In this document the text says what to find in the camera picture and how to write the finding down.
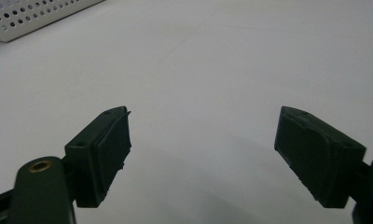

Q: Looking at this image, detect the white perforated plastic basket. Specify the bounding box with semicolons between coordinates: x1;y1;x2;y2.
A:
0;0;105;43

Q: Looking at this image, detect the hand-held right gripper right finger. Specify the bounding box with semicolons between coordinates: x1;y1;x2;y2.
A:
273;105;367;209

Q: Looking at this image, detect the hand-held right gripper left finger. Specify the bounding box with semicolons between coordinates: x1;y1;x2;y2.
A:
64;105;132;209

